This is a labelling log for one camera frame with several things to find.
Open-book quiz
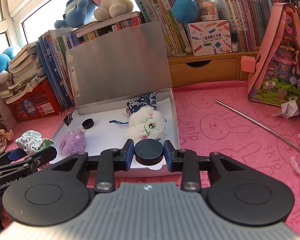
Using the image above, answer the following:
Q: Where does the black round puck lid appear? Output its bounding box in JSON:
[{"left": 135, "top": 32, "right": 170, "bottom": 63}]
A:
[{"left": 134, "top": 139, "right": 164, "bottom": 166}]

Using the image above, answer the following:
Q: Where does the mint green fabric scrunchie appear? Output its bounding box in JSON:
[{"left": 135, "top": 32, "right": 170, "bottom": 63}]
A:
[{"left": 15, "top": 130, "right": 55, "bottom": 156}]

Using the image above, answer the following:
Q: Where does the white fluffy plush toy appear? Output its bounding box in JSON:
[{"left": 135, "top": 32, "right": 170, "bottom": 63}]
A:
[{"left": 125, "top": 106, "right": 167, "bottom": 144}]

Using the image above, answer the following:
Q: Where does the blue white floral pouch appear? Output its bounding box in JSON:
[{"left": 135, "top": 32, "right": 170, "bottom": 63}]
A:
[{"left": 109, "top": 91, "right": 157, "bottom": 126}]

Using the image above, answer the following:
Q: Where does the purple plush toy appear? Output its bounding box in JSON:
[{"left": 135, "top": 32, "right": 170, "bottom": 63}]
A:
[{"left": 59, "top": 129, "right": 86, "bottom": 157}]

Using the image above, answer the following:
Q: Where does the black round puck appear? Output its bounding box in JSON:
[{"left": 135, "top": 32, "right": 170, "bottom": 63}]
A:
[{"left": 82, "top": 118, "right": 95, "bottom": 129}]

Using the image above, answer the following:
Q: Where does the silver open cardboard box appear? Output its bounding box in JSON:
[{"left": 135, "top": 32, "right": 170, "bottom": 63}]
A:
[{"left": 52, "top": 22, "right": 180, "bottom": 156}]

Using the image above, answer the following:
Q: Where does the red plastic crate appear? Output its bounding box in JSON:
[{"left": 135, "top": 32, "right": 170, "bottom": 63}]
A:
[{"left": 7, "top": 80, "right": 63, "bottom": 122}]

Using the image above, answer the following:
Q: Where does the black binder clip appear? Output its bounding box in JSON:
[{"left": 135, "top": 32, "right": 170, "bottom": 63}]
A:
[{"left": 61, "top": 111, "right": 73, "bottom": 126}]

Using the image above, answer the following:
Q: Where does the metal straw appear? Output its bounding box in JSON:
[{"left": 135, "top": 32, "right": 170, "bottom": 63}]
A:
[{"left": 215, "top": 99, "right": 300, "bottom": 152}]

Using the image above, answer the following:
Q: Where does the wooden drawer shelf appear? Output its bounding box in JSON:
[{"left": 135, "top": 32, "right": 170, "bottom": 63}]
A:
[{"left": 168, "top": 50, "right": 258, "bottom": 88}]

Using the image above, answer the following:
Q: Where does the stack of books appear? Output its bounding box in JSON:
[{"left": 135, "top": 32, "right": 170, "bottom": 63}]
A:
[{"left": 0, "top": 43, "right": 47, "bottom": 103}]

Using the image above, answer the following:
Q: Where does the blue plush toy left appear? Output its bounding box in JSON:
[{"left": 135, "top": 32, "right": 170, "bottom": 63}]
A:
[{"left": 0, "top": 46, "right": 21, "bottom": 83}]

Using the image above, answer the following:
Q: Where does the row of blue books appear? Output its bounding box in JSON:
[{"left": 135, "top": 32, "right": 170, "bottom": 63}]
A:
[{"left": 36, "top": 28, "right": 75, "bottom": 109}]

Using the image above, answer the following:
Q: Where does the white printer box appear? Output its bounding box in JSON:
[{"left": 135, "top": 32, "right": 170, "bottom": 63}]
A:
[{"left": 187, "top": 20, "right": 232, "bottom": 56}]

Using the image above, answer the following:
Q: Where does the white paper origami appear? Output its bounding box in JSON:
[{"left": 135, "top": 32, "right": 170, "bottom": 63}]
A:
[{"left": 273, "top": 100, "right": 299, "bottom": 119}]

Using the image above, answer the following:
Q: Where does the pink house-shaped toy case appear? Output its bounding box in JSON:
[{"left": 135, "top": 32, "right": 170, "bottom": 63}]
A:
[{"left": 241, "top": 3, "right": 300, "bottom": 109}]

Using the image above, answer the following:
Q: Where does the blue plush ball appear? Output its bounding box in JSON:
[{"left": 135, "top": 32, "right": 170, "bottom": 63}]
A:
[{"left": 172, "top": 0, "right": 199, "bottom": 24}]

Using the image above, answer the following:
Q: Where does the blue plush elephant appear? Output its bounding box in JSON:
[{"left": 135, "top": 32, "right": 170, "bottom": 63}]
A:
[{"left": 54, "top": 0, "right": 96, "bottom": 29}]

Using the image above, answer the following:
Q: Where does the row of colourful books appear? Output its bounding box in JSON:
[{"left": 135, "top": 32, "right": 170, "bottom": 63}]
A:
[{"left": 72, "top": 0, "right": 291, "bottom": 55}]

